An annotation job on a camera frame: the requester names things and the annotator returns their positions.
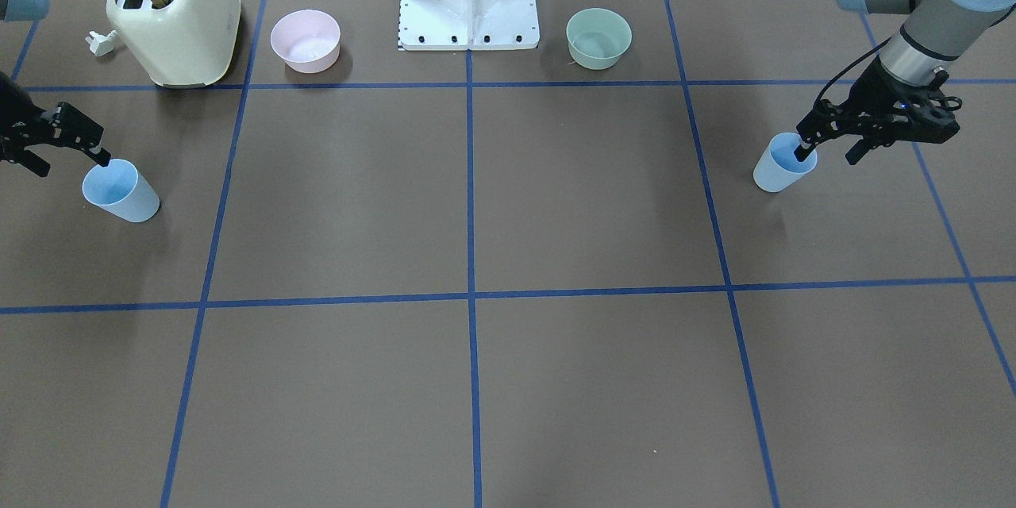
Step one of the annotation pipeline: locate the light blue cup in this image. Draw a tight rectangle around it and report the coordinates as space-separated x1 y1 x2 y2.
81 160 162 223
752 132 818 193

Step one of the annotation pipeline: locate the pink bowl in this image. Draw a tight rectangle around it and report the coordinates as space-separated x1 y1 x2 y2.
269 10 341 74

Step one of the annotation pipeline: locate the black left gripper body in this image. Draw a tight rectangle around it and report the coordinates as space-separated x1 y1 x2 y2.
797 56 962 145

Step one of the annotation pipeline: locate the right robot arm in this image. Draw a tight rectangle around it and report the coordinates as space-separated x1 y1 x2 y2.
1 0 112 178

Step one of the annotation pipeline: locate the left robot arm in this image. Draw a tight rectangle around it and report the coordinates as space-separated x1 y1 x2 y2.
793 0 1015 164

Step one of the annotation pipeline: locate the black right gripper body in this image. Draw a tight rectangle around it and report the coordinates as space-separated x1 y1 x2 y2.
1 73 104 163

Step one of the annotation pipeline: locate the cream toaster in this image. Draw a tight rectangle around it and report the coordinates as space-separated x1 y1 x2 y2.
106 0 242 89

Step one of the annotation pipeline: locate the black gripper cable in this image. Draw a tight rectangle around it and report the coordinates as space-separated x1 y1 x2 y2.
814 36 894 112

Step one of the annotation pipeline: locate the green bowl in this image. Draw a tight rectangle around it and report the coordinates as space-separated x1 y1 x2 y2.
565 6 633 71

